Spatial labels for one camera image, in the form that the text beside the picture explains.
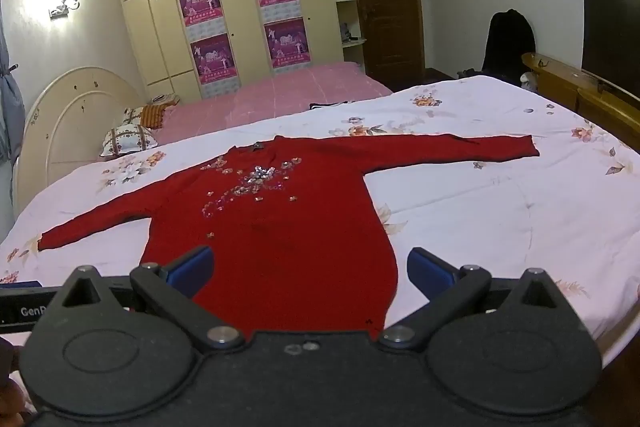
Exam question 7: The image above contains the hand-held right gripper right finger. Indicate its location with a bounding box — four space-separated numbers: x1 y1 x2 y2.
378 247 563 354

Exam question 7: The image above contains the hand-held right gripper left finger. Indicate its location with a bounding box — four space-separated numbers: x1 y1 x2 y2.
60 245 247 354

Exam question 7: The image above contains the red sequined sweater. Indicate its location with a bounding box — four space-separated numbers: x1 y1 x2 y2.
37 134 541 342

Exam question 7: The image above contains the person's left hand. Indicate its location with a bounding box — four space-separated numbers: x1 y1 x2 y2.
0 338 32 427

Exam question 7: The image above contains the white floral bedsheet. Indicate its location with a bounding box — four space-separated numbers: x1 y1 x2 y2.
0 75 640 370

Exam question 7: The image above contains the floral patterned pillow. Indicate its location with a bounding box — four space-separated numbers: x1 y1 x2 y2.
100 124 160 158

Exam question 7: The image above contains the orange striped pillow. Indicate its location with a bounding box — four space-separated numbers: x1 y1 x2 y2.
140 103 177 129

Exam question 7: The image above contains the cream round headboard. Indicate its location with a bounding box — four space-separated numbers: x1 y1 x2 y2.
12 66 149 214

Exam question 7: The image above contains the grey curtain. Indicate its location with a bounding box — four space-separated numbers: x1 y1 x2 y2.
0 27 26 166

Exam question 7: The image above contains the pink bed cover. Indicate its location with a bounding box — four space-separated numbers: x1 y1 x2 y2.
150 61 394 146

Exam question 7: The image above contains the wooden television stand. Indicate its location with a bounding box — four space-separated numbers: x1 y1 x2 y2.
521 52 640 148

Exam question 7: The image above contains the black jacket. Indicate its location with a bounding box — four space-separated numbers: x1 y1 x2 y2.
481 9 537 81

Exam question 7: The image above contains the cream corner shelf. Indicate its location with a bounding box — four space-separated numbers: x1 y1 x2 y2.
322 0 369 66

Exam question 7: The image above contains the brown wooden door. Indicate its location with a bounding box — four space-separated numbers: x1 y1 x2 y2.
344 0 427 81

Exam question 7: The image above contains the black television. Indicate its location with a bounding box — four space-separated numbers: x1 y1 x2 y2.
580 0 640 108

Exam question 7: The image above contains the wall lamp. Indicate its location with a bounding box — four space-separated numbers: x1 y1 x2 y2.
48 0 81 20

